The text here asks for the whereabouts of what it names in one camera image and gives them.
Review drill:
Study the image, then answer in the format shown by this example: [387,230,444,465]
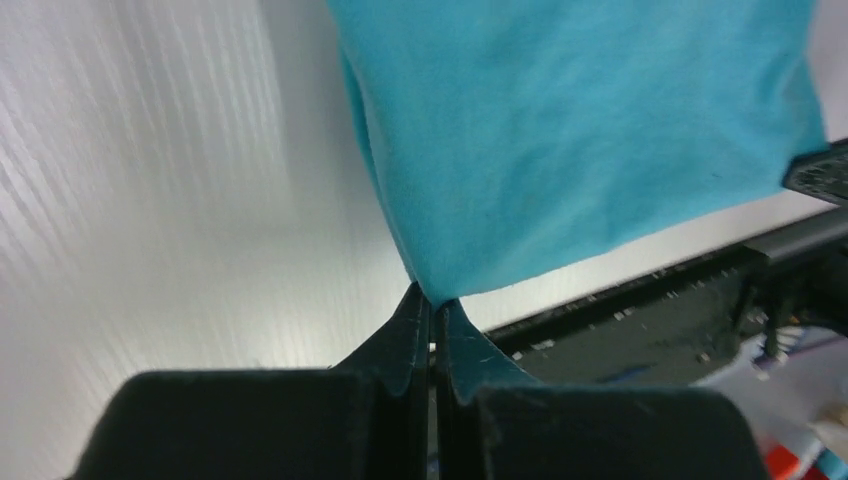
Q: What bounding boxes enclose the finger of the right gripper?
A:
[782,138,847,206]

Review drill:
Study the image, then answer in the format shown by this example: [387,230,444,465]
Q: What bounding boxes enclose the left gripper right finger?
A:
[433,301,768,479]

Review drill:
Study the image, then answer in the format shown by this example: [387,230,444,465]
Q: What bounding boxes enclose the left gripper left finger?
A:
[73,285,431,479]

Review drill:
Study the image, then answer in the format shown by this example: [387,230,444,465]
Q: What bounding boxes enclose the teal polo shirt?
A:
[328,1,826,305]

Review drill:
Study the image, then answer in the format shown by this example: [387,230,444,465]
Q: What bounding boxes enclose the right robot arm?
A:
[740,139,847,358]

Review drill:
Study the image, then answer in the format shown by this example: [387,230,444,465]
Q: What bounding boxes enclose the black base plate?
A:
[486,247,764,385]

